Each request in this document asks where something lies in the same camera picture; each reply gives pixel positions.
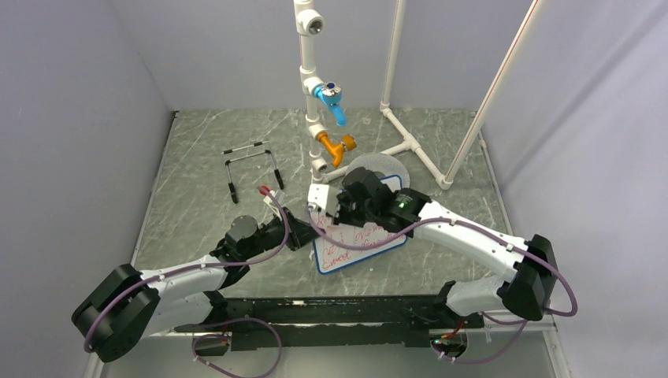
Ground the blue plastic tap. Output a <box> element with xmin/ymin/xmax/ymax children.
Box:
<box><xmin>313</xmin><ymin>82</ymin><xmax>347</xmax><ymax>127</ymax></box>

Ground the white PVC pipe frame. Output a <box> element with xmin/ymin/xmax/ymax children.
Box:
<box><xmin>293</xmin><ymin>1</ymin><xmax>547</xmax><ymax>190</ymax></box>

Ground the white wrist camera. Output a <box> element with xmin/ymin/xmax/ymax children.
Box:
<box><xmin>307</xmin><ymin>183</ymin><xmax>341</xmax><ymax>217</ymax></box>
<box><xmin>258</xmin><ymin>185</ymin><xmax>285</xmax><ymax>218</ymax></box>

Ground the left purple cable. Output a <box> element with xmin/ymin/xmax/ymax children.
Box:
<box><xmin>83</xmin><ymin>190</ymin><xmax>291</xmax><ymax>378</ymax></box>

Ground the blue framed whiteboard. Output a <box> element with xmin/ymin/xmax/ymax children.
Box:
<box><xmin>306</xmin><ymin>201</ymin><xmax>407</xmax><ymax>275</ymax></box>

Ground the orange plastic tap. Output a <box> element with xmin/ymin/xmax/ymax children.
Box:
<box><xmin>315</xmin><ymin>131</ymin><xmax>357</xmax><ymax>168</ymax></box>

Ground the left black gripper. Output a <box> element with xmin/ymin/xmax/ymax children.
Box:
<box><xmin>243</xmin><ymin>206</ymin><xmax>325</xmax><ymax>260</ymax></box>

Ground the black wire whiteboard stand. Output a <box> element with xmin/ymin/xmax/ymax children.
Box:
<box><xmin>221</xmin><ymin>140</ymin><xmax>285</xmax><ymax>205</ymax></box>

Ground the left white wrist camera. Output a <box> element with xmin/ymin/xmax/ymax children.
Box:
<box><xmin>258</xmin><ymin>185</ymin><xmax>285</xmax><ymax>218</ymax></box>

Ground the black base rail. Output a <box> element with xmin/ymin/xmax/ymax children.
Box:
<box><xmin>176</xmin><ymin>295</ymin><xmax>484</xmax><ymax>351</ymax></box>

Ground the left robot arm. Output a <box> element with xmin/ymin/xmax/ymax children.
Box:
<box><xmin>71</xmin><ymin>208</ymin><xmax>318</xmax><ymax>362</ymax></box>

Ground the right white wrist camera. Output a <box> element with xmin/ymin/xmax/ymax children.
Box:
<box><xmin>307</xmin><ymin>183</ymin><xmax>341</xmax><ymax>217</ymax></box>

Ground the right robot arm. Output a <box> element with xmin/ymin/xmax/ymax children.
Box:
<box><xmin>318</xmin><ymin>168</ymin><xmax>557</xmax><ymax>327</ymax></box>

